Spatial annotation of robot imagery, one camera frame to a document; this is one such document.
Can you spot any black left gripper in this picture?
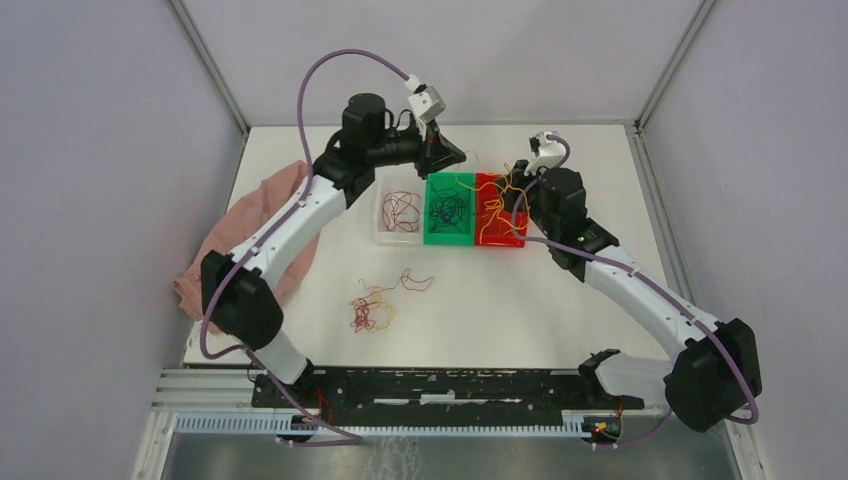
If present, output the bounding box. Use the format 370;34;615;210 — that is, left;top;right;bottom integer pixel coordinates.
369;117;467;181

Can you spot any yellow cable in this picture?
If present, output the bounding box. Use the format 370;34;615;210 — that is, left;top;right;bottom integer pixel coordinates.
478;198;529;240
453;148;531;220
349;278;399;334

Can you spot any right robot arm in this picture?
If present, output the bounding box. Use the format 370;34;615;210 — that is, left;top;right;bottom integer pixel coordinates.
504;160;762;432

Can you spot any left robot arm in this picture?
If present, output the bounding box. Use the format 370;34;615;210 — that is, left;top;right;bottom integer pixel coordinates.
200;86;466;407

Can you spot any red plastic bin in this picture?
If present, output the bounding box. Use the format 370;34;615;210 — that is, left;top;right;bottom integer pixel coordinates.
474;173;529;248

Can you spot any green plastic bin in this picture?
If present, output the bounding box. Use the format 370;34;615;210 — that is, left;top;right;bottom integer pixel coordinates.
422;172;476;246

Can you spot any clear plastic bin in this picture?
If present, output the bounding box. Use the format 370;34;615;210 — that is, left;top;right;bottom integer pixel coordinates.
371;170;425;246

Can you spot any pink cloth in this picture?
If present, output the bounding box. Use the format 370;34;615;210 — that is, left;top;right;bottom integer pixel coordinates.
172;161;307;322

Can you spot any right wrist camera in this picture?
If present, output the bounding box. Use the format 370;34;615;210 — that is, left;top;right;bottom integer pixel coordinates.
525;131;571;176

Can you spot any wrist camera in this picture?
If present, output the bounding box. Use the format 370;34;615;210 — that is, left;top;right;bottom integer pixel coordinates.
525;131;571;176
407;84;446;124

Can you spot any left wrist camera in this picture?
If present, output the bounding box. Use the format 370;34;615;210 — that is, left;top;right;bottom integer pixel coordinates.
407;84;446;124

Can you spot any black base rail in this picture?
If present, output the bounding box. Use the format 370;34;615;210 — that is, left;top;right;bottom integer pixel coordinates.
287;366;645;427

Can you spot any white cable duct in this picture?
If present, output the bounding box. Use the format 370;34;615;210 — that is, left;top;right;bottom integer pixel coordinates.
174;412;591;439

